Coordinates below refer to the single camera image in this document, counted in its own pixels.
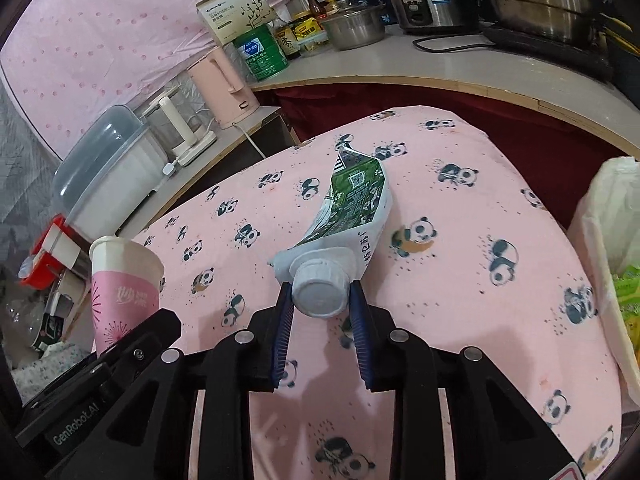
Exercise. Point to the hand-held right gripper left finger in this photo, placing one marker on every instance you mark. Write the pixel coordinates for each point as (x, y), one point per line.
(282, 340)

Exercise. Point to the pink dotted cloth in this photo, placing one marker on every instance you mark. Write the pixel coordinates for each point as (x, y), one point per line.
(100, 35)

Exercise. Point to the clear glass bowl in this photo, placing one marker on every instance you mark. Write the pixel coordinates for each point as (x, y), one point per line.
(20, 325)

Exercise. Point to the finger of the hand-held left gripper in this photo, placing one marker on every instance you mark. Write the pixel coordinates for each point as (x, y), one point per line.
(145, 340)

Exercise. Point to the grey floral cloth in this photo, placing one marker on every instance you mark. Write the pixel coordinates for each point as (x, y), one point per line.
(55, 370)

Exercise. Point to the yellow label jar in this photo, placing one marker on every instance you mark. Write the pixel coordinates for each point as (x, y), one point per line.
(310, 30)

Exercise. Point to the dark red counter skirt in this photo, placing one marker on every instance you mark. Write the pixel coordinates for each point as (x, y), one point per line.
(450, 95)

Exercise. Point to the white plastic trash bag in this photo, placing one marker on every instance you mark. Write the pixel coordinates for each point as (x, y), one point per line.
(595, 240)

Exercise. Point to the pink electric kettle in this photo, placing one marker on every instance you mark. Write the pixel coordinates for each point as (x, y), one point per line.
(220, 85)

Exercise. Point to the beige cardboard box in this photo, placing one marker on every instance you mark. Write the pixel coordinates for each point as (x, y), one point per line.
(235, 15)

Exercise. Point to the yellow cap bottle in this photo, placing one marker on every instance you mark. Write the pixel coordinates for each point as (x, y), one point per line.
(331, 4)

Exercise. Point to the pink panda tablecloth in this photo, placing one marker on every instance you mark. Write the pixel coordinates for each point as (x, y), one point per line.
(450, 310)

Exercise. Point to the black induction cooker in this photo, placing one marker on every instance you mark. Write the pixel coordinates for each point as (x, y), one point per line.
(550, 55)

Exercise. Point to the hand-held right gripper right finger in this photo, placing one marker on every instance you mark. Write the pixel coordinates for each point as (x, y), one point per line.
(361, 345)

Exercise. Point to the red white box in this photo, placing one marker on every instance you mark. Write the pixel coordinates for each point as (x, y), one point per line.
(55, 255)

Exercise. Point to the small steel pot with lid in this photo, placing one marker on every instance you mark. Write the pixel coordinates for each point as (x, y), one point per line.
(352, 27)

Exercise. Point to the green white toothpaste tube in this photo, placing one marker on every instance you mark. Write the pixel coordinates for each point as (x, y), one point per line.
(350, 200)

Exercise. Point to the white power plug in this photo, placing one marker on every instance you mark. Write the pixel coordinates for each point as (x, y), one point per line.
(170, 168)

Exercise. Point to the white glass electric kettle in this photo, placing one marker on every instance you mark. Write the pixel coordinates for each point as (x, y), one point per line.
(172, 120)

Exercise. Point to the green tin can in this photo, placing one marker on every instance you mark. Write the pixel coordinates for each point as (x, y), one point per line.
(260, 55)

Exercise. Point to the yellow bowl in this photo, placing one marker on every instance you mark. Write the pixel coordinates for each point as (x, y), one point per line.
(622, 35)

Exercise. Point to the dark sauce jar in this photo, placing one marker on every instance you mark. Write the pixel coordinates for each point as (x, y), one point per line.
(286, 42)

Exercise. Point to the pink paper cup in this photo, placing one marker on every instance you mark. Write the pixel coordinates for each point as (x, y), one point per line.
(120, 300)

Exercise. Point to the yellow-green tissue packet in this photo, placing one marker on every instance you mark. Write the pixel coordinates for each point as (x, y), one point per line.
(627, 300)

